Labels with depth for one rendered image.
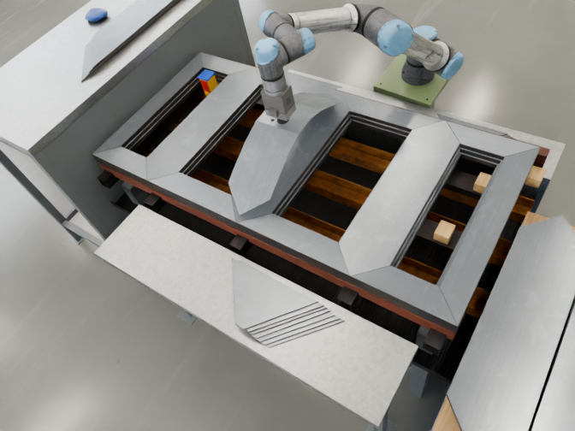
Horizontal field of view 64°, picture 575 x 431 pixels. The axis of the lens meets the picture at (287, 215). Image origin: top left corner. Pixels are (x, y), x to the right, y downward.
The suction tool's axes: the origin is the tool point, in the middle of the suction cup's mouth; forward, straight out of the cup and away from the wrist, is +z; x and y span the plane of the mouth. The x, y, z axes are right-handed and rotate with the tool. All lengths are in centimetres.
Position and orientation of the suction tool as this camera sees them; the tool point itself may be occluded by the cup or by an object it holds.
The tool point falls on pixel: (283, 122)
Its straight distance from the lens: 166.7
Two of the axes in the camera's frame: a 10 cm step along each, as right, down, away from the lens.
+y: 8.5, 3.3, -4.1
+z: 1.7, 5.8, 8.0
